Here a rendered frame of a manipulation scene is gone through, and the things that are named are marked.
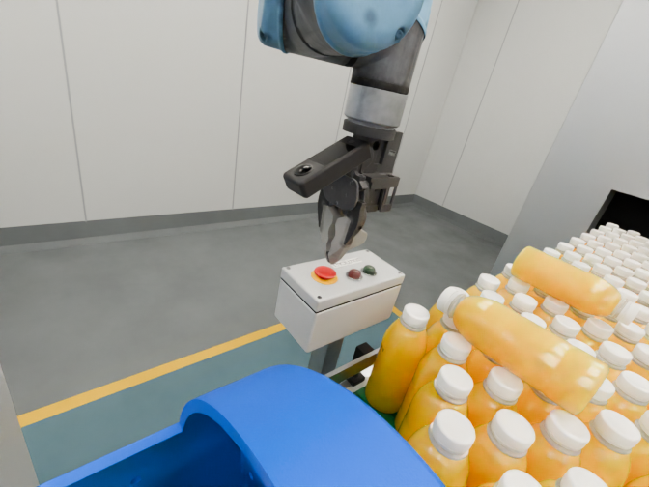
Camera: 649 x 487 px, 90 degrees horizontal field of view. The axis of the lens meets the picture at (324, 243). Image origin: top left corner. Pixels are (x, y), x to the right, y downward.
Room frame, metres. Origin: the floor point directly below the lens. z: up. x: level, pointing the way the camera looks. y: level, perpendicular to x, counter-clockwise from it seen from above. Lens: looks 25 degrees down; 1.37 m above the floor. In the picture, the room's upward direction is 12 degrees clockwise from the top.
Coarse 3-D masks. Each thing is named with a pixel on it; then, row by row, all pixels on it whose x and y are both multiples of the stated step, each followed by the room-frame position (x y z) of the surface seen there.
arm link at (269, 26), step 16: (272, 0) 0.37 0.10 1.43; (288, 0) 0.36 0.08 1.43; (272, 16) 0.38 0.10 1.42; (288, 16) 0.36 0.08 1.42; (272, 32) 0.38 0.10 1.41; (288, 32) 0.38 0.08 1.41; (288, 48) 0.40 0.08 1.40; (304, 48) 0.37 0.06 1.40; (336, 64) 0.44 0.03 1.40; (352, 64) 0.43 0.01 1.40
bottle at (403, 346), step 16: (400, 320) 0.42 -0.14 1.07; (384, 336) 0.42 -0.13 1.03; (400, 336) 0.40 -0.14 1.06; (416, 336) 0.40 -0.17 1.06; (384, 352) 0.40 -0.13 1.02; (400, 352) 0.39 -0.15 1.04; (416, 352) 0.39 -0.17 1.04; (384, 368) 0.39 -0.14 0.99; (400, 368) 0.38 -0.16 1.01; (368, 384) 0.41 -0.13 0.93; (384, 384) 0.39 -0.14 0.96; (400, 384) 0.38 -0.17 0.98; (368, 400) 0.40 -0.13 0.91; (384, 400) 0.39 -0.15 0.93; (400, 400) 0.39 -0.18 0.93
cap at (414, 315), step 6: (408, 306) 0.42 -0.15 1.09; (414, 306) 0.43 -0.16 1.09; (420, 306) 0.43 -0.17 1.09; (408, 312) 0.41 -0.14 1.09; (414, 312) 0.41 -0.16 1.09; (420, 312) 0.42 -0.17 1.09; (426, 312) 0.42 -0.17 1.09; (408, 318) 0.41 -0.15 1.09; (414, 318) 0.40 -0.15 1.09; (420, 318) 0.40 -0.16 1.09; (426, 318) 0.40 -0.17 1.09; (408, 324) 0.40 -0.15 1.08; (414, 324) 0.40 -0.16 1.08; (420, 324) 0.40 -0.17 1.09
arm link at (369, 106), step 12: (348, 96) 0.46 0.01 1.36; (360, 96) 0.43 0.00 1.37; (372, 96) 0.43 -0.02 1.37; (384, 96) 0.43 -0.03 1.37; (396, 96) 0.43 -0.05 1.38; (408, 96) 0.46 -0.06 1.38; (348, 108) 0.45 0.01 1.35; (360, 108) 0.43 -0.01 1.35; (372, 108) 0.43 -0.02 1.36; (384, 108) 0.43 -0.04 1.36; (396, 108) 0.44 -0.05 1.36; (348, 120) 0.46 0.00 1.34; (360, 120) 0.43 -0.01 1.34; (372, 120) 0.43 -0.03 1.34; (384, 120) 0.43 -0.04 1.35; (396, 120) 0.44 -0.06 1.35
